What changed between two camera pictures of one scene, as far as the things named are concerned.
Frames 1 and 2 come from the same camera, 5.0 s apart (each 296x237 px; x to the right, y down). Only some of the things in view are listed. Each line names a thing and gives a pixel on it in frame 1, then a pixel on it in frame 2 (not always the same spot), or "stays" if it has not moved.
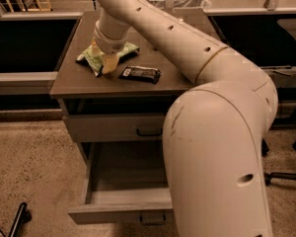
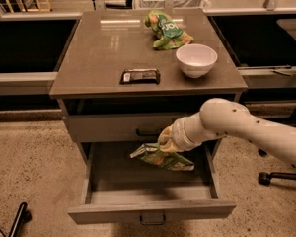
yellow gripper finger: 95,50 -> 165,134
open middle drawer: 126,184 stays
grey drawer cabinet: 116,122 stays
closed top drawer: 116,127 stays
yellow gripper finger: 110,62 -> 169,146
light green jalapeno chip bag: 95,61 -> 152,153
